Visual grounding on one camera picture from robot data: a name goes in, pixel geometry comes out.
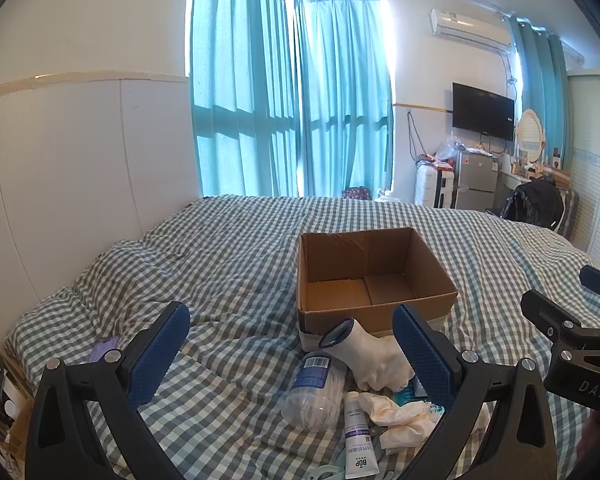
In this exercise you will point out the white tissue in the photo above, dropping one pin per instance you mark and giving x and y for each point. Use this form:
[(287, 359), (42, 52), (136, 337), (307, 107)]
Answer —
[(400, 420)]

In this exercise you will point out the teal packet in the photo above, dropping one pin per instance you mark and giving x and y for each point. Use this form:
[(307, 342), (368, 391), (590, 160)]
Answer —
[(407, 394)]

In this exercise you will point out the brown cardboard box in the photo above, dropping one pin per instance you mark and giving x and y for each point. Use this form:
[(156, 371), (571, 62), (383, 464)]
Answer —
[(330, 315)]

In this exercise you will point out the pale green plastic item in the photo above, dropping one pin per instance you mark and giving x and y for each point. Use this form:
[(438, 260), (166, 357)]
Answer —
[(330, 472)]

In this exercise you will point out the clear cotton swab jar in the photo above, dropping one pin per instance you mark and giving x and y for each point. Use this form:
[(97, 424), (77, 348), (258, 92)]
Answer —
[(310, 400)]

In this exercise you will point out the red snack packet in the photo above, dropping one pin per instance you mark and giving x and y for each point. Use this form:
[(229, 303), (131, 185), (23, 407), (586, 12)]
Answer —
[(437, 162)]

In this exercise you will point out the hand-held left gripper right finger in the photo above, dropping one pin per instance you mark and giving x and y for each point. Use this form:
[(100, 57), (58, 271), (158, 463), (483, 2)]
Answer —
[(422, 355)]

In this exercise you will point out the silver mini fridge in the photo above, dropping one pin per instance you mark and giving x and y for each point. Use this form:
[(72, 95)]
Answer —
[(475, 180)]

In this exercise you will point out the bedside cardboard carton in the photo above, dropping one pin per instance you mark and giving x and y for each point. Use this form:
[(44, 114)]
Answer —
[(15, 430)]

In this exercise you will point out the white plastic bag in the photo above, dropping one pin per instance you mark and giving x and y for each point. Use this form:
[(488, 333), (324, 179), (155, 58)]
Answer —
[(390, 196)]

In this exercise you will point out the black wall television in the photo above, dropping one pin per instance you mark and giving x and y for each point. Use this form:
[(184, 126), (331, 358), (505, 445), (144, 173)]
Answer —
[(482, 110)]

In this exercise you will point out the teal curtain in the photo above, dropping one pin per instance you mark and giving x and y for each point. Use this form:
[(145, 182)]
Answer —
[(345, 100), (540, 85), (240, 85)]

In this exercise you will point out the white sock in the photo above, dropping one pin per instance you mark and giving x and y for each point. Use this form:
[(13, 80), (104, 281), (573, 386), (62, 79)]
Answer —
[(375, 360)]

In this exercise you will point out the dark patterned bag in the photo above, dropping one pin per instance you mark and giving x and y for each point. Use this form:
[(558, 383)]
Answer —
[(357, 193)]

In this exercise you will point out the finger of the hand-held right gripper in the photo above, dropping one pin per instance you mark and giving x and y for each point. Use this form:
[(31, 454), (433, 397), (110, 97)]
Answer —
[(599, 280), (542, 307)]

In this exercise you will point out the white cream tube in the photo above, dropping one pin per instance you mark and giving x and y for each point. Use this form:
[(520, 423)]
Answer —
[(360, 445)]

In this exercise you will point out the white suitcase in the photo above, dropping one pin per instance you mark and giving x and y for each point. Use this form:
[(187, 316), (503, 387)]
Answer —
[(425, 185)]

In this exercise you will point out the purple flat case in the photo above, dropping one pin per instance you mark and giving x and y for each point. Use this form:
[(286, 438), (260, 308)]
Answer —
[(105, 349)]

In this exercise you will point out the white dressing table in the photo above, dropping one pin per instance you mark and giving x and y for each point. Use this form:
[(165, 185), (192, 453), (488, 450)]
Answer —
[(510, 176)]

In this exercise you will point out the white oval mirror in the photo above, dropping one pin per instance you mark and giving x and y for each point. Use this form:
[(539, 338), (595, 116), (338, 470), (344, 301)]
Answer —
[(530, 135)]

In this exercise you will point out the grey plaid folded mattress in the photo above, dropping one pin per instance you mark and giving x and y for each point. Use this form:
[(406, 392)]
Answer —
[(572, 215)]

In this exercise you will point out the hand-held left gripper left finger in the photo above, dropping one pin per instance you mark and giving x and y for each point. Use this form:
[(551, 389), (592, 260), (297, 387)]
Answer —
[(160, 355)]

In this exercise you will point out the clear plastic bag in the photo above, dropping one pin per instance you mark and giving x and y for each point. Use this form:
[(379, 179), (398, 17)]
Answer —
[(447, 150)]

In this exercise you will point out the white air conditioner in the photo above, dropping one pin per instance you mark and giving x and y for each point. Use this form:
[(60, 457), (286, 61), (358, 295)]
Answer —
[(467, 27)]

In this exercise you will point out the white headboard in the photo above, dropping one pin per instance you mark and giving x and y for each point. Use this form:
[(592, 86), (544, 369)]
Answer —
[(80, 185)]

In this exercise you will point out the white louvered wardrobe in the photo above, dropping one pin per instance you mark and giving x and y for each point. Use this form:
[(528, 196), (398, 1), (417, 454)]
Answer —
[(595, 170)]

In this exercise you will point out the black jacket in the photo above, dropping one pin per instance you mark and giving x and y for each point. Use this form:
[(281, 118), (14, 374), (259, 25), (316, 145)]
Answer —
[(532, 202)]

